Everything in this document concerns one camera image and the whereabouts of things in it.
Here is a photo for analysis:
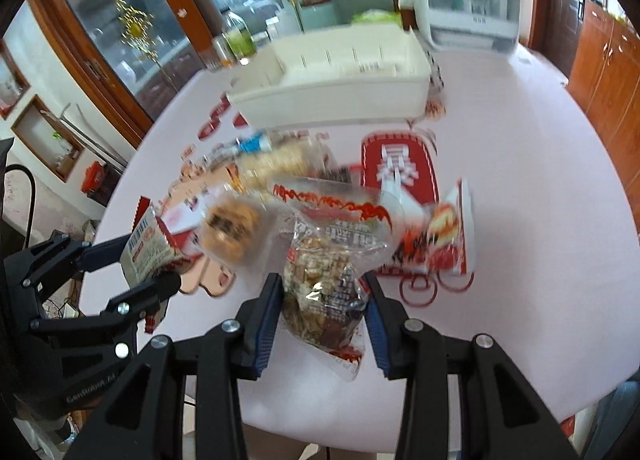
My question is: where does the small red white snack packet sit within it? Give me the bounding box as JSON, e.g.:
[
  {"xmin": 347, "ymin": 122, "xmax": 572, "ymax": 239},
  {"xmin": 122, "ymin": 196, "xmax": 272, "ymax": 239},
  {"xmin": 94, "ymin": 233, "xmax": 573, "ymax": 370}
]
[{"xmin": 119, "ymin": 196, "xmax": 194, "ymax": 334}]

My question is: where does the mixed nut snack bag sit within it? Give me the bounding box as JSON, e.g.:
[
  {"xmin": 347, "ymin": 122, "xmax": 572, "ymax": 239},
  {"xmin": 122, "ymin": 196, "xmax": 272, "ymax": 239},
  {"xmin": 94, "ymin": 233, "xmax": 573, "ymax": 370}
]
[{"xmin": 270, "ymin": 176, "xmax": 406, "ymax": 382}]

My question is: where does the fried golden snack bag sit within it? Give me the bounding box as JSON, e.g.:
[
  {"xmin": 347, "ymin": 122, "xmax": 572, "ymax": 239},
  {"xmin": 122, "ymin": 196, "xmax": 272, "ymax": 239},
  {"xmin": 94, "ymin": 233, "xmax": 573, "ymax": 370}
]
[{"xmin": 194, "ymin": 189, "xmax": 278, "ymax": 272}]

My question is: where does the red white bread snack packet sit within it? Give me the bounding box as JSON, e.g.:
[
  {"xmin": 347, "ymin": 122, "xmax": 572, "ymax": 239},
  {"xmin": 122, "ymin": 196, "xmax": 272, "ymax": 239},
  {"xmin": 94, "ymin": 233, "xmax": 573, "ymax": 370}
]
[{"xmin": 392, "ymin": 178, "xmax": 476, "ymax": 276}]

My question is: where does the crispy rice snack bag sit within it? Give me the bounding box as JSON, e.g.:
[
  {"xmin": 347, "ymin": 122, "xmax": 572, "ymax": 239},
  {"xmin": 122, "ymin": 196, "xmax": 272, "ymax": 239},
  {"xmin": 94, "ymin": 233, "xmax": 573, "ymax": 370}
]
[{"xmin": 226, "ymin": 136, "xmax": 333, "ymax": 191}]

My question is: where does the blue candy wrapper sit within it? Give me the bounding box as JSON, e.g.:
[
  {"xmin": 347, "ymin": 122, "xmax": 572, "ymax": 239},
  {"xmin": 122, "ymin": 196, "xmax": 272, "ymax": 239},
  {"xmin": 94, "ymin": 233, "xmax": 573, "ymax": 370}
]
[{"xmin": 238, "ymin": 133, "xmax": 272, "ymax": 154}]

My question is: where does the green label glass bottle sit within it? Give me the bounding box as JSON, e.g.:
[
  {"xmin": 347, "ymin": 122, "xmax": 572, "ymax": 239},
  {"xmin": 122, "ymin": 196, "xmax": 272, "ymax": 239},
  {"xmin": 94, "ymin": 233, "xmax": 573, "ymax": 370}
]
[{"xmin": 222, "ymin": 8, "xmax": 257, "ymax": 61}]

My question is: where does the white plastic storage bin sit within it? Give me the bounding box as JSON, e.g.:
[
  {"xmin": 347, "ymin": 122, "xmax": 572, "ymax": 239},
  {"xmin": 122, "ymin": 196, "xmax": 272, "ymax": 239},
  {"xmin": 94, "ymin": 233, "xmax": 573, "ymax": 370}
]
[{"xmin": 227, "ymin": 24, "xmax": 432, "ymax": 130}]

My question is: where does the teal ceramic jar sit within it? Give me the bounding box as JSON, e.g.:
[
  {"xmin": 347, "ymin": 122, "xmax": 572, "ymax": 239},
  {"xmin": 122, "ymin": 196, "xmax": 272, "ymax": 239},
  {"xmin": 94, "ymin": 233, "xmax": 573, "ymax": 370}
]
[{"xmin": 296, "ymin": 0, "xmax": 340, "ymax": 32}]

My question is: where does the green tissue pack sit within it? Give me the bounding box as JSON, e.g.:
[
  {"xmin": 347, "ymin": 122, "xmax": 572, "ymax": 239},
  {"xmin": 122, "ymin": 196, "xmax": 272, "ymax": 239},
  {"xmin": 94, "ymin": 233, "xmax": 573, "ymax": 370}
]
[{"xmin": 350, "ymin": 9, "xmax": 402, "ymax": 29}]

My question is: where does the wooden cabinet with shelves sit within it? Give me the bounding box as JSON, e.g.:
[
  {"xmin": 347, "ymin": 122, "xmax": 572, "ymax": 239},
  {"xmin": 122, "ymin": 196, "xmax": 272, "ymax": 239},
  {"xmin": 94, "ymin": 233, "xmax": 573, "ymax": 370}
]
[{"xmin": 566, "ymin": 0, "xmax": 639, "ymax": 218}]

